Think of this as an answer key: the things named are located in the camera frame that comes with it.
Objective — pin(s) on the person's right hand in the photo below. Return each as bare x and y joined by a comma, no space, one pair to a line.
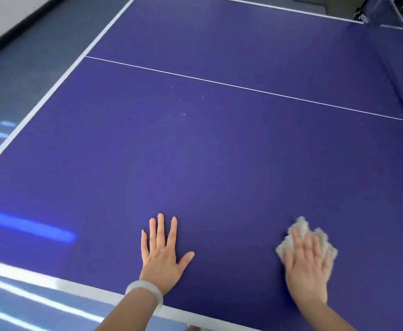
308,272

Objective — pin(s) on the person's left hand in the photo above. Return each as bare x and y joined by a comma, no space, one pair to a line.
160,265

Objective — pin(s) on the grey cleaning cloth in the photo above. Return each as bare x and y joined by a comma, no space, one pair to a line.
282,248

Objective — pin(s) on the person's left forearm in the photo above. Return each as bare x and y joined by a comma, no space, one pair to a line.
129,313

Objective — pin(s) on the person's right forearm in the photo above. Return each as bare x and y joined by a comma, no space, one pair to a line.
322,315

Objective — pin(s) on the person's left leg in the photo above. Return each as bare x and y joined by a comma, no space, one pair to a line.
192,328

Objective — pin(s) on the blue table tennis table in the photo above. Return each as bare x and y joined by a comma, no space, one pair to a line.
222,151

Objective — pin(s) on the dark table tennis net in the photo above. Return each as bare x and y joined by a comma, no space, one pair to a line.
397,65

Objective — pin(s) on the dark floor mat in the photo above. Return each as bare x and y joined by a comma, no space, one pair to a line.
325,5

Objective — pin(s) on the black net post clamp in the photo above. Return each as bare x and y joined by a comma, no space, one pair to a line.
363,17

